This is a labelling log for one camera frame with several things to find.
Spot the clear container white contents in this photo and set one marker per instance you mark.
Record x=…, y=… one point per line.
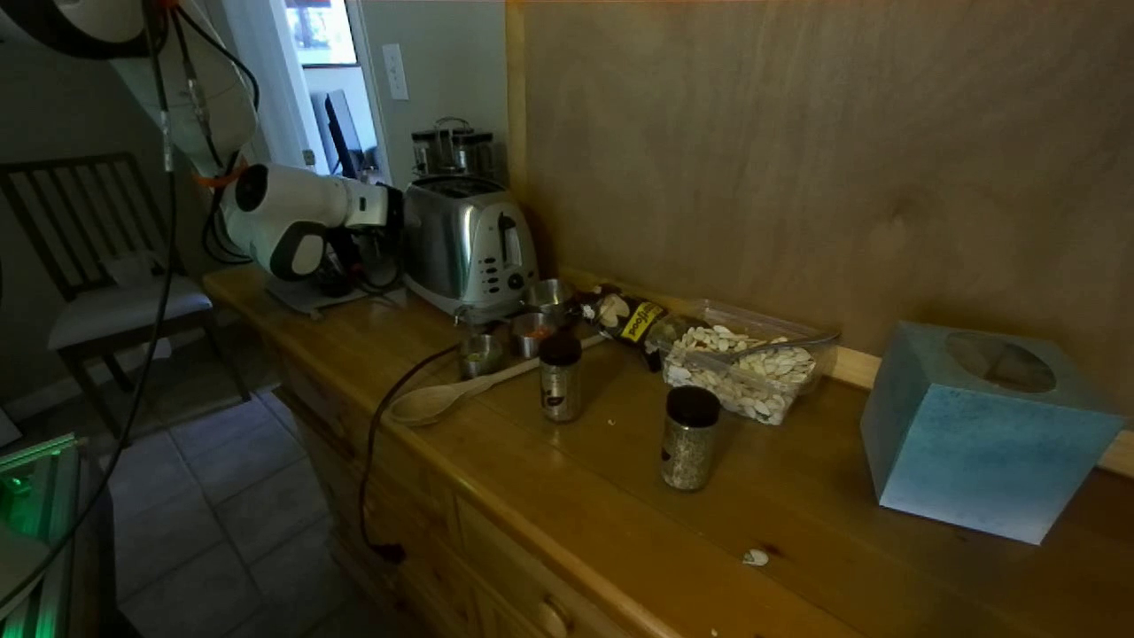
x=746, y=375

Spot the spice bottle brown lid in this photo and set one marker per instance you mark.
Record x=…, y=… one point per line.
x=560, y=379

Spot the robot stand with green light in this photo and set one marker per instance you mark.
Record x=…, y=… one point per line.
x=41, y=519

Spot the wooden spoon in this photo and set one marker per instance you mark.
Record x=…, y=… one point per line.
x=429, y=404

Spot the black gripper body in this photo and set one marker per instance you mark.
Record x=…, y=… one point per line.
x=372, y=258

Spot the grey quilted pot holder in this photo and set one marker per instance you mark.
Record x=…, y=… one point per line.
x=313, y=298

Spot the large plywood board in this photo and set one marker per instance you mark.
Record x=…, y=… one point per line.
x=825, y=153

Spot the dark slatted chair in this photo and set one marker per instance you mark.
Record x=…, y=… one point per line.
x=118, y=310

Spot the small white scrap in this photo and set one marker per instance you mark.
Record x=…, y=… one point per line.
x=755, y=560

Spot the stainless steel toaster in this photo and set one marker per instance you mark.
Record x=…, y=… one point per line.
x=465, y=249

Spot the blue tissue box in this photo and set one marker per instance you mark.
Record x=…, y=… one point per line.
x=987, y=432

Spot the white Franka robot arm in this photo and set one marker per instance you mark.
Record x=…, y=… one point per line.
x=296, y=206

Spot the small steel cup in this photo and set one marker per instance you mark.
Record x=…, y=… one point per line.
x=484, y=349
x=540, y=303

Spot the white light switch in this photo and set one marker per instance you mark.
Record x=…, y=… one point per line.
x=396, y=73

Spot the wooden countertop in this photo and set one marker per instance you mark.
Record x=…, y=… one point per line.
x=471, y=568

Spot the black yellow snack bag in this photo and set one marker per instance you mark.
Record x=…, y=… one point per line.
x=640, y=321

